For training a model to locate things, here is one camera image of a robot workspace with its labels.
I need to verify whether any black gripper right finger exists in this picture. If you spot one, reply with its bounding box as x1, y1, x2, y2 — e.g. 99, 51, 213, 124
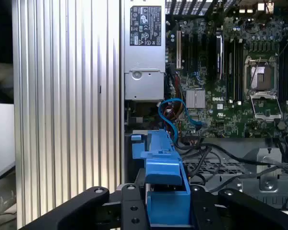
191, 184, 288, 230

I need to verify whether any thin metal locking lever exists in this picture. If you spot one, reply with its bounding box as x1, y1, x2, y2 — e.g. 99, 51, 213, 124
250, 57, 262, 85

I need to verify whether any CPU socket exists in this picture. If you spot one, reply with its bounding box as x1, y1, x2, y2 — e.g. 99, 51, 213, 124
244, 56, 279, 93

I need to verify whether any grey wire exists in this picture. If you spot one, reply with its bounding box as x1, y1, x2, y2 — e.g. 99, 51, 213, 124
207, 157, 283, 194

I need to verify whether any black graphics card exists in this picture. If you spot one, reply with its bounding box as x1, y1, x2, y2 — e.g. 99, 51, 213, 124
215, 27, 226, 81

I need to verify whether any grey metal disk bay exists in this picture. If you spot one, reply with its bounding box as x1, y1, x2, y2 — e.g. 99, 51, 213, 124
182, 138, 288, 212

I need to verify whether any hard disk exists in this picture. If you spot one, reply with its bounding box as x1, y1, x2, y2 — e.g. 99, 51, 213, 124
130, 128, 192, 228

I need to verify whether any green motherboard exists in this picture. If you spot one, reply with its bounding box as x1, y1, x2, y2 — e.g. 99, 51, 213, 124
165, 16, 288, 139

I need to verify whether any silver power supply unit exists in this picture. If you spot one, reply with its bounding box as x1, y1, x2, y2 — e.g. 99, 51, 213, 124
124, 0, 166, 101

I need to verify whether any metal socket cover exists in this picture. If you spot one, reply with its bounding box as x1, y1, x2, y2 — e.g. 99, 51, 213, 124
250, 92, 283, 121

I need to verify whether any black PC case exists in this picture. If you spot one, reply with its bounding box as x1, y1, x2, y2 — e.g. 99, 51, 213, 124
120, 0, 288, 216

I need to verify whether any black expansion slot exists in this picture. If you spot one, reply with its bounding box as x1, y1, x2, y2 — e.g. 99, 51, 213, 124
183, 31, 191, 73
192, 32, 200, 73

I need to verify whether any silver chipset heatsink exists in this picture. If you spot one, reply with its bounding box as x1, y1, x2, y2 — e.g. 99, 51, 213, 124
186, 90, 206, 109

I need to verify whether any white expansion slot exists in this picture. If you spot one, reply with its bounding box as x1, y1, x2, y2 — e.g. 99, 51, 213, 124
176, 30, 183, 70

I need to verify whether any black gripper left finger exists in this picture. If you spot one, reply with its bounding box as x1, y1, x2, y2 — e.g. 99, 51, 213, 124
19, 184, 149, 230

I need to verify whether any blue disk wire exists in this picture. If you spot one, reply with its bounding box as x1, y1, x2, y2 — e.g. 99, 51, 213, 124
157, 98, 204, 140

